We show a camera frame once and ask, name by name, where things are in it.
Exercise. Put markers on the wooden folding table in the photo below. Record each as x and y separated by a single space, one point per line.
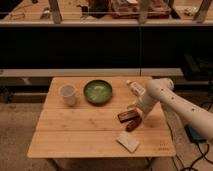
88 131

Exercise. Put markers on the white sponge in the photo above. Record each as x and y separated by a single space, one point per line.
128 141

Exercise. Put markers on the small brown oblong object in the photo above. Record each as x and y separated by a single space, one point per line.
133 124

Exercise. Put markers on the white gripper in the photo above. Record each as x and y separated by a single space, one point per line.
144 103

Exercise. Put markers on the blue power adapter box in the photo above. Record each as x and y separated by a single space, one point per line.
193 136

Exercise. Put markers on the background workbench shelf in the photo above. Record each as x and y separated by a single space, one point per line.
106 12

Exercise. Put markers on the dark brown rectangular eraser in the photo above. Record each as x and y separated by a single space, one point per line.
128 115

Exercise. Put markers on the translucent white plastic cup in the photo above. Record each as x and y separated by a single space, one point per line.
68 93

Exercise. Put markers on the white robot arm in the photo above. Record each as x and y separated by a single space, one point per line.
161 90

